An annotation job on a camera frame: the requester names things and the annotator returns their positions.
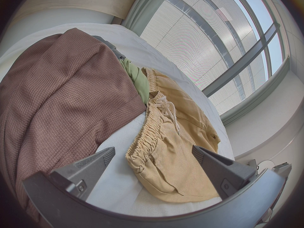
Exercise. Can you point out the brown waffle-knit top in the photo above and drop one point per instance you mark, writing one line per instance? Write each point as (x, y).
(59, 91)

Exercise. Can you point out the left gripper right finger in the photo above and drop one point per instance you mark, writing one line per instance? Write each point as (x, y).
(223, 172)

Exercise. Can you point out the window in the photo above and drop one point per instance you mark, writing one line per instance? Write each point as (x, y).
(201, 44)

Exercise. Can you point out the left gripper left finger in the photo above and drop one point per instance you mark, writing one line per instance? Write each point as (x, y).
(85, 172)

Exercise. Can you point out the green garment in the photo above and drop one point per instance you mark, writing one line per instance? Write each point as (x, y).
(139, 79)

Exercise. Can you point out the black garment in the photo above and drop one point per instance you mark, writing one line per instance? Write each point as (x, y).
(114, 50)

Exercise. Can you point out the bed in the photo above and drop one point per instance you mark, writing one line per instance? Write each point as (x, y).
(152, 49)

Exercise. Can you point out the tan shorts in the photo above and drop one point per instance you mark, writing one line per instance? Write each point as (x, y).
(180, 136)

